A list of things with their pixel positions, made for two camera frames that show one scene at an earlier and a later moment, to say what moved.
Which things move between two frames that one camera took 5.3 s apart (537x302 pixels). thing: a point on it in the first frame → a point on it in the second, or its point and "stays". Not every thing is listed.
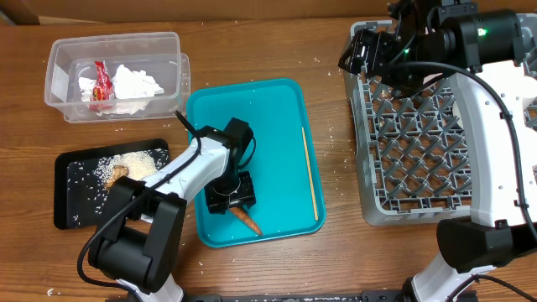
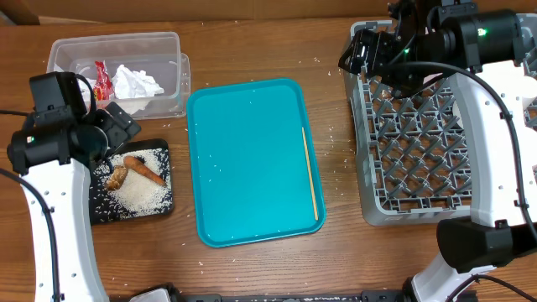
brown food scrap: (117, 171) stays
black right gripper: (378, 44) stays
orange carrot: (247, 219) → (143, 169)
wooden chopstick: (309, 173) stays
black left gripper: (245, 196) → (120, 132)
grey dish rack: (411, 149) stays
